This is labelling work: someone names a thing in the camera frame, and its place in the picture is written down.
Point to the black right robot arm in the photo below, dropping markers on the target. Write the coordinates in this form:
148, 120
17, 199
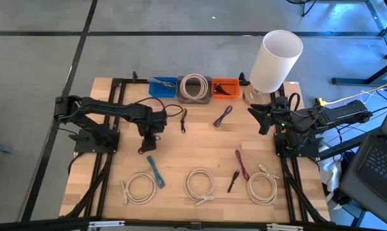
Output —
340, 112

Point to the black desk frame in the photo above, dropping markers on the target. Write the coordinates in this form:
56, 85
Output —
350, 81

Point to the black frame clamp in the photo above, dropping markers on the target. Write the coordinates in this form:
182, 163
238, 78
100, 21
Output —
243, 78
134, 77

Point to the black crossbar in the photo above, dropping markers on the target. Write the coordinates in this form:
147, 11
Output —
36, 226

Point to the dark grey laptop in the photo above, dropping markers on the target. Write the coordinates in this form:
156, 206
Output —
373, 170

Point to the silver bracket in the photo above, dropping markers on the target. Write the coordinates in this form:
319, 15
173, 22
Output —
106, 224
284, 227

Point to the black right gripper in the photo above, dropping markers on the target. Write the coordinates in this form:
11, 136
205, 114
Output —
281, 118

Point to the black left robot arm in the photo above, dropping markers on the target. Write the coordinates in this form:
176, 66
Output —
116, 110

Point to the black aluminium table frame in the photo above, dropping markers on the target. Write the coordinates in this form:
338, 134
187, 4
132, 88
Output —
104, 183

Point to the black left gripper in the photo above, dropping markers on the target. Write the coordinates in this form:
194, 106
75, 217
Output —
153, 123

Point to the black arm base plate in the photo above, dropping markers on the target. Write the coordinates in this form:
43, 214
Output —
310, 150
84, 147

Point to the blue plastic bin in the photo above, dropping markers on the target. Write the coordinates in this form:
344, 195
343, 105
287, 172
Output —
158, 93

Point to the white lamp with wooden base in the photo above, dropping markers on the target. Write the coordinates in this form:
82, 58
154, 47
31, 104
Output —
276, 64

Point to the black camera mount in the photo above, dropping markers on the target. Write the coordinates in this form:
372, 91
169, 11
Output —
195, 225

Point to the grey translucent bin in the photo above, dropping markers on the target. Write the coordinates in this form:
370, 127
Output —
194, 90

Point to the orange plastic bin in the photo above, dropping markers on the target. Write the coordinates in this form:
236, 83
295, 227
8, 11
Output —
233, 91

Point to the white crumpled bag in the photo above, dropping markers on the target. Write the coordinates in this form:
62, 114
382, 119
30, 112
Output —
331, 173

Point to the yellow power plug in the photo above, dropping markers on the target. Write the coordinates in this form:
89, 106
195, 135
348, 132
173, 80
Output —
321, 102

